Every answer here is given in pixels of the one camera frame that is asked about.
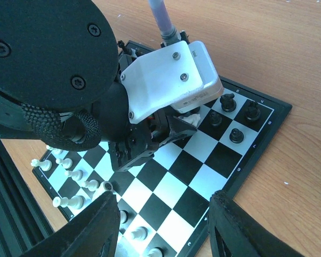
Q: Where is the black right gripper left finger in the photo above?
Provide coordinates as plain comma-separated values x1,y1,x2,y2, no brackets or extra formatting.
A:
22,192,120,257

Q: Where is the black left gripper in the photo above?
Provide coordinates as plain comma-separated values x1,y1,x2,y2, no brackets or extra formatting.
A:
108,109,197,172

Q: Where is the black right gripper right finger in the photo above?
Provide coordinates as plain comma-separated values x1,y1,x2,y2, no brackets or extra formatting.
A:
208,190,302,257

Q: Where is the black white chessboard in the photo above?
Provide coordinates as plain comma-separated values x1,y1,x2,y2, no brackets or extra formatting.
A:
33,78,292,256

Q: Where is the white pawn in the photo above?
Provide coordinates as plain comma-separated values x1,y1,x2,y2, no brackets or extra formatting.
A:
46,145,63,155
81,179,99,192
147,247,163,257
130,226,148,240
64,170,83,181
56,158,73,169

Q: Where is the white knight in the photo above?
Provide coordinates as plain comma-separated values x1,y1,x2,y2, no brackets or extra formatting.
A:
179,114,201,127
100,181,114,192

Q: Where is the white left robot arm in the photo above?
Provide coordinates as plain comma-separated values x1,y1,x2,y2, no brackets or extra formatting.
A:
0,1,197,171

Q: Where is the black pawn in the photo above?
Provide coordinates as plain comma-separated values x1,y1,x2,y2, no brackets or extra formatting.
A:
229,128,244,143
209,111,222,127

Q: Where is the black rook corner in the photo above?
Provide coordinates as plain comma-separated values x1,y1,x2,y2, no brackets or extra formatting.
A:
117,40,137,57

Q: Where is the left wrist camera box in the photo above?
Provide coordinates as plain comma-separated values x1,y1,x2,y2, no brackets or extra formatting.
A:
121,41,224,124

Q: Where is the black aluminium frame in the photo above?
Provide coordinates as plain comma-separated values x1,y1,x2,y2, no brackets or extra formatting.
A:
0,141,54,256

